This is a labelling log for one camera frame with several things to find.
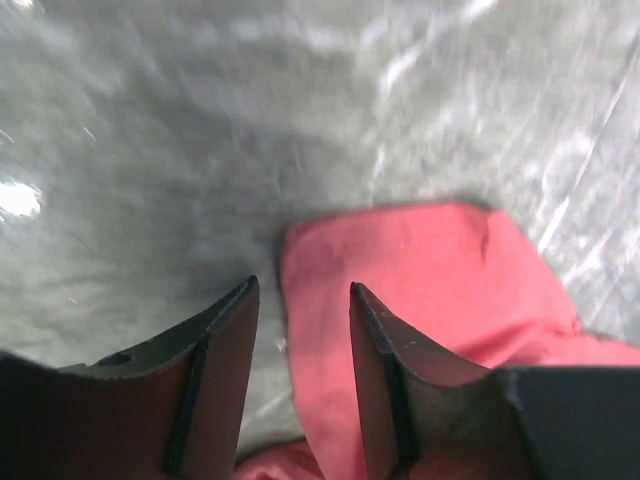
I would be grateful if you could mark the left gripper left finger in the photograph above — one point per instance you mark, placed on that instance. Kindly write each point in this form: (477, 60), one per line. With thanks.
(167, 408)

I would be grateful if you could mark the dusty red t-shirt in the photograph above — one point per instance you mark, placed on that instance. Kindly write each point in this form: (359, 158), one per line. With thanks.
(462, 275)

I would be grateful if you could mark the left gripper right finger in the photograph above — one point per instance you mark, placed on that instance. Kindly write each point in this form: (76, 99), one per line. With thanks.
(427, 413)

